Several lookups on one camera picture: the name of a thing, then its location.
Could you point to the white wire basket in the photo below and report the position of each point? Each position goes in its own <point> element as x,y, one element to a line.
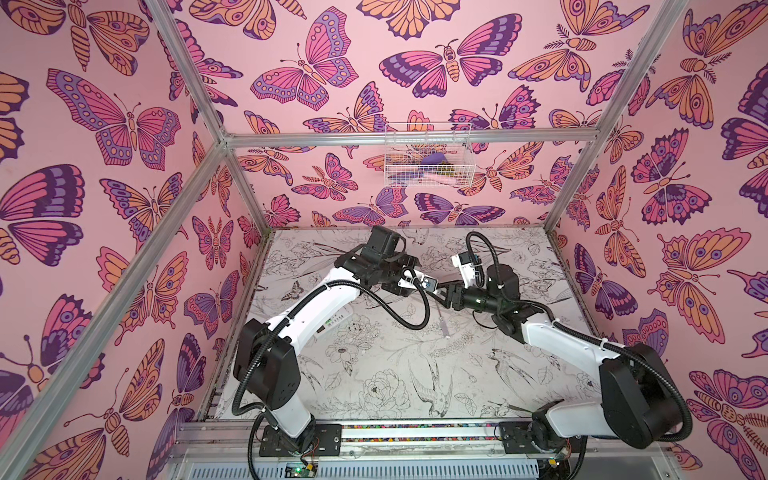
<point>404,150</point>

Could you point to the green circuit board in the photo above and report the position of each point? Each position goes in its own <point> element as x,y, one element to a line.
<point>300,471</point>

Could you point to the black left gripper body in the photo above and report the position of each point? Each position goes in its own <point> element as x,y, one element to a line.
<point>389,273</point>

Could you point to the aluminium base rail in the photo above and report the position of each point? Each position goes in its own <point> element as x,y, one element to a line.
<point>409,449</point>

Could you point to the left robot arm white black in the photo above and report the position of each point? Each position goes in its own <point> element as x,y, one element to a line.
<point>266,361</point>

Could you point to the purple item in basket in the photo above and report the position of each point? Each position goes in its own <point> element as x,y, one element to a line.
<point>434,159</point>

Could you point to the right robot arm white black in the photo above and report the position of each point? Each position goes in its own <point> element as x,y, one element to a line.
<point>638,402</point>

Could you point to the white remote control green sticker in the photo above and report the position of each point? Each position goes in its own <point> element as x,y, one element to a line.
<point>429,284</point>

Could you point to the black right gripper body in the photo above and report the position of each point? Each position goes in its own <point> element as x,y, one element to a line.
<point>454,295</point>

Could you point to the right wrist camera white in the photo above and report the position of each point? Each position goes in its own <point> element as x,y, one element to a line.
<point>470,269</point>

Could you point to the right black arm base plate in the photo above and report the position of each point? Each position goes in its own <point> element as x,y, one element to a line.
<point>525,436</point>

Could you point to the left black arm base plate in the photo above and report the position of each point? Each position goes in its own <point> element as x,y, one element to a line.
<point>318,439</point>

